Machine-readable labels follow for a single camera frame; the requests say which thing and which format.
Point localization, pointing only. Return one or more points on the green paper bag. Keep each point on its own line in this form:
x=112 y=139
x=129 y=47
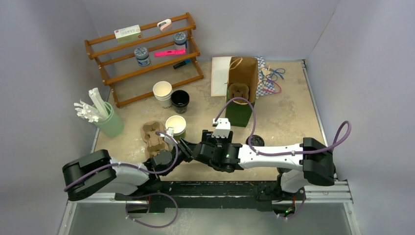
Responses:
x=242 y=70

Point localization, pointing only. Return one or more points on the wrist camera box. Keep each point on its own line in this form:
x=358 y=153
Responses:
x=222 y=128
x=169 y=136

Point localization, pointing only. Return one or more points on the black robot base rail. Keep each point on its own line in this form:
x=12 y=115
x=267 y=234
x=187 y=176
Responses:
x=264 y=196

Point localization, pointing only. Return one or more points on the black cup lid near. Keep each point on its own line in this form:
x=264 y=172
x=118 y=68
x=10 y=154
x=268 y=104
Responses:
x=283 y=170

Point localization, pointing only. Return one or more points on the green straw holder cup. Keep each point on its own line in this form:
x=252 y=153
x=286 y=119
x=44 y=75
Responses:
x=113 y=125

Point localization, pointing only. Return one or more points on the wooden shelf rack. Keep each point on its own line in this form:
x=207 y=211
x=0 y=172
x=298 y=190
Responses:
x=154 y=46

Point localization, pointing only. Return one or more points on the white paper bag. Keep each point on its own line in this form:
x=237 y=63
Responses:
x=220 y=75

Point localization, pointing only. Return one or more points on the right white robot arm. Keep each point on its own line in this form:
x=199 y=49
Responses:
x=308 y=163

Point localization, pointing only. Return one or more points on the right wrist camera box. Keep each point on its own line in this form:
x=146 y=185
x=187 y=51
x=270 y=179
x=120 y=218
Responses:
x=222 y=128

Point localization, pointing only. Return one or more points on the brown pulp cup carrier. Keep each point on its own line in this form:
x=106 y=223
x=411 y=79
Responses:
x=239 y=90

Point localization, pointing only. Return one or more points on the blue lidded jar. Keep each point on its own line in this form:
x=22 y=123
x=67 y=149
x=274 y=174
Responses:
x=142 y=56
x=180 y=41

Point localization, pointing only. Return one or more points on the pink white clip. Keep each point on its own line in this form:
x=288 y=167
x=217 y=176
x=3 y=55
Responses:
x=164 y=25

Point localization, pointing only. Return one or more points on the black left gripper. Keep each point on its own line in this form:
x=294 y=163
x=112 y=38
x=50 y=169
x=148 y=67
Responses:
x=184 y=147

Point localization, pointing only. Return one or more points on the blue checkered paper bag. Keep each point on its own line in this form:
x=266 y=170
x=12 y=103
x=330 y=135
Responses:
x=260 y=65

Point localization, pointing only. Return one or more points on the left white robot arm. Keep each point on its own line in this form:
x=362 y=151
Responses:
x=99 y=172

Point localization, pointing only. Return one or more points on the black paper cup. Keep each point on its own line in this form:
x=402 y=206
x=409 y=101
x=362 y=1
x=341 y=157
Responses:
x=180 y=100

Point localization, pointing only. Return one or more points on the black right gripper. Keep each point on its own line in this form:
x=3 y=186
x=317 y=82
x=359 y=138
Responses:
x=207 y=141

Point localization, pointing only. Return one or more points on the black blue marker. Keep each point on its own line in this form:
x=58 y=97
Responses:
x=182 y=63

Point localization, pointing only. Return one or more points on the white green box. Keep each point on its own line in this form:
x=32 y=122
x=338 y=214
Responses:
x=128 y=34

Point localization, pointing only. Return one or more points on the blue lidded jar right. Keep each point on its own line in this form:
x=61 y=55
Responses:
x=180 y=41

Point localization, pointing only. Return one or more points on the black cup lid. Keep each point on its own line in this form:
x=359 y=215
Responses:
x=255 y=141
x=283 y=170

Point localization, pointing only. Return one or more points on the blue lidded jar left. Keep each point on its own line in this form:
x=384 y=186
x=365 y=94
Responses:
x=142 y=56

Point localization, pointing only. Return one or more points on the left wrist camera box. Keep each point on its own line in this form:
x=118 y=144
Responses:
x=169 y=136

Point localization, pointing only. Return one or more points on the white paper cup stack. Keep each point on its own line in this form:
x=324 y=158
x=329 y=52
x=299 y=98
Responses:
x=163 y=91
x=176 y=125

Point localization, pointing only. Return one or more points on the pink marker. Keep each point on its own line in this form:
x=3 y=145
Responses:
x=170 y=53

